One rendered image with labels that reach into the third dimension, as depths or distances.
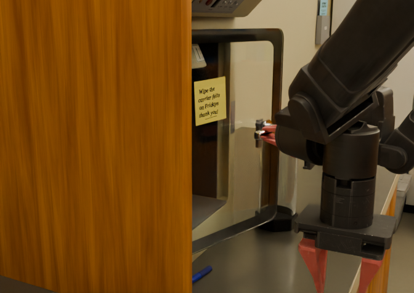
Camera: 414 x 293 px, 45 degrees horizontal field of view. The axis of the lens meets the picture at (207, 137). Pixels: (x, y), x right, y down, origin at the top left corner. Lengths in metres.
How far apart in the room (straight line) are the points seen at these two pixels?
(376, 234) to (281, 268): 0.47
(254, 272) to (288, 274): 0.06
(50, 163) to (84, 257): 0.17
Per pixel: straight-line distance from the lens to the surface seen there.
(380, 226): 0.58
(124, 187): 0.78
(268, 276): 0.98
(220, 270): 0.99
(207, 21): 0.96
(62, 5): 0.80
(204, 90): 0.87
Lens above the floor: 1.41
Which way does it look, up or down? 13 degrees down
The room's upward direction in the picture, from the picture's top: straight up
